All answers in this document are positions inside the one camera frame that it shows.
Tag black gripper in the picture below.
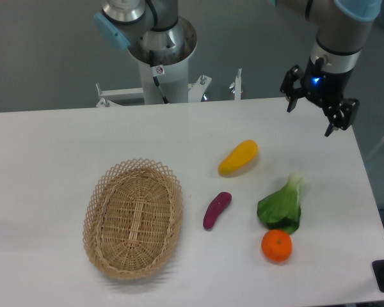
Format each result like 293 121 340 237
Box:
280 59 360 137

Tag purple sweet potato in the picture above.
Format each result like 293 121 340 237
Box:
202 191 232 230

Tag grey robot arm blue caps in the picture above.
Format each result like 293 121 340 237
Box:
94 1 381 135

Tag yellow mango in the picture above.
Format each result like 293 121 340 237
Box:
218 139 259 177

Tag green bok choy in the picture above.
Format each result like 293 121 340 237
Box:
257 173 305 235

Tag orange tangerine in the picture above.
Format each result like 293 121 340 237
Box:
260 230 292 263

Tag oval wicker basket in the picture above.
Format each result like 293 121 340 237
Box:
83 159 183 281

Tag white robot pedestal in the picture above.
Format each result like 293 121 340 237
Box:
129 16 197 105

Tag black cable on pedestal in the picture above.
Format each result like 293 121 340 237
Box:
148 50 170 105

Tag white metal base frame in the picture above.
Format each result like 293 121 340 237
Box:
96 68 243 107

